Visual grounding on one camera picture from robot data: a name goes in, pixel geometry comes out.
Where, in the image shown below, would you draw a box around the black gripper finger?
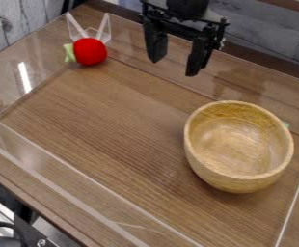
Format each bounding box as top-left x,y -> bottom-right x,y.
185,37 -> 212,77
142,18 -> 168,63

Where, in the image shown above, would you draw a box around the red felt fruit green leaf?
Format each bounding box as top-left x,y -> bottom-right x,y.
62,38 -> 108,66

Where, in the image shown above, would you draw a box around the clear acrylic tray walls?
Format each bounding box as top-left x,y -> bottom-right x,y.
0,17 -> 299,247

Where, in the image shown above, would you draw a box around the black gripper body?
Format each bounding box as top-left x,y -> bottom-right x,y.
138,0 -> 229,50

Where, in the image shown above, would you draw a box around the black metal table bracket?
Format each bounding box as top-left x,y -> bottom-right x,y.
14,206 -> 54,247

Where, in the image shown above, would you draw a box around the light wooden bowl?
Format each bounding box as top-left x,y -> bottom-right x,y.
184,100 -> 293,194

